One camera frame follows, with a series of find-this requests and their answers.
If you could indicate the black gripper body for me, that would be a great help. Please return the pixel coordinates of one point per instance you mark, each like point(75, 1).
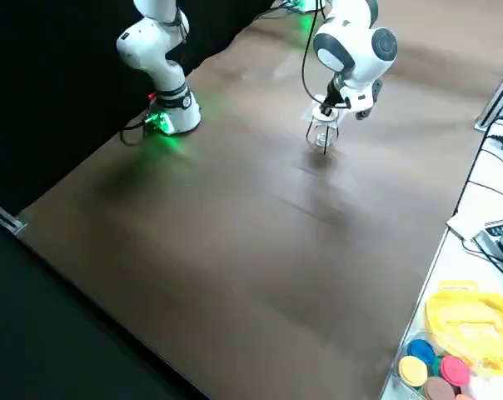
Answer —
point(336, 92)

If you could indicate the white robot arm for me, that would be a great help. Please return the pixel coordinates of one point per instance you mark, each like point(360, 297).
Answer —
point(168, 71)

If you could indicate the glass alcohol lamp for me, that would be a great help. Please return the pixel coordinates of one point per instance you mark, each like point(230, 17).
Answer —
point(321, 136)

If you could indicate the black laptop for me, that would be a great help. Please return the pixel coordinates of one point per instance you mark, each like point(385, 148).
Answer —
point(501, 246)

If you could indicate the yellow bag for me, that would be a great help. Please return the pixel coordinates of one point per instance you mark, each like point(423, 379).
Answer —
point(468, 321)

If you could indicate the blue round disc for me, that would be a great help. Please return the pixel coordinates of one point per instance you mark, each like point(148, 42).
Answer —
point(421, 351)

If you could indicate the clear plastic tray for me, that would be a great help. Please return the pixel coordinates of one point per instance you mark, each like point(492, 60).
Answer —
point(395, 375)

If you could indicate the yellow round disc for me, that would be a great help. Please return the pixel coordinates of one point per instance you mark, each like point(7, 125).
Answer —
point(414, 371)

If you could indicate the pink round disc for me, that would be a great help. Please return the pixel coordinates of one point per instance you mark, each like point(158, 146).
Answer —
point(454, 371)

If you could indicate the brown round disc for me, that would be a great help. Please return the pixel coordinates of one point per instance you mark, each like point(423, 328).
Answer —
point(439, 389)

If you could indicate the aluminium frame post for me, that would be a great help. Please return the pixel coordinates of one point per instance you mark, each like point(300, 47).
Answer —
point(495, 99)

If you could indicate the short aluminium rail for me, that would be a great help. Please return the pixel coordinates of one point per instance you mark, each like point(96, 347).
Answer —
point(6, 216)

